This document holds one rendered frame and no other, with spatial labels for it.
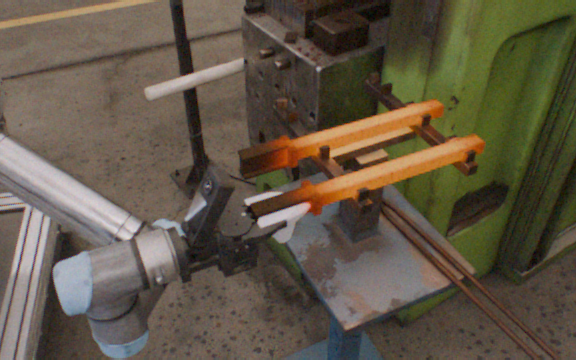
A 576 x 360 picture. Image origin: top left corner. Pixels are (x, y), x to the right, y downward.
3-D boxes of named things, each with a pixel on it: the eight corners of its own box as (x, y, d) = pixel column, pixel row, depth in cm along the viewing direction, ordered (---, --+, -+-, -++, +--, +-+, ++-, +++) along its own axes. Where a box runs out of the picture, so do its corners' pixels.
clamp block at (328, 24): (332, 57, 136) (333, 33, 132) (312, 44, 142) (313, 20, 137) (369, 45, 141) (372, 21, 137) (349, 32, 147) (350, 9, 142)
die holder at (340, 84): (313, 203, 161) (318, 68, 132) (247, 139, 185) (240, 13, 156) (448, 140, 185) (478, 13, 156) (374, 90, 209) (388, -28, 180)
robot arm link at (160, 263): (130, 226, 76) (145, 266, 71) (163, 216, 78) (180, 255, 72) (140, 261, 81) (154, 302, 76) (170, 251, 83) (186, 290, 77)
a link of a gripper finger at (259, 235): (279, 214, 82) (223, 230, 80) (278, 205, 81) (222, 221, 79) (290, 235, 79) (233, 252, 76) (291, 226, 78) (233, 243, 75)
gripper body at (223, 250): (243, 232, 87) (170, 257, 83) (240, 193, 82) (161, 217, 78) (262, 266, 82) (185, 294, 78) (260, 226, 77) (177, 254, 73)
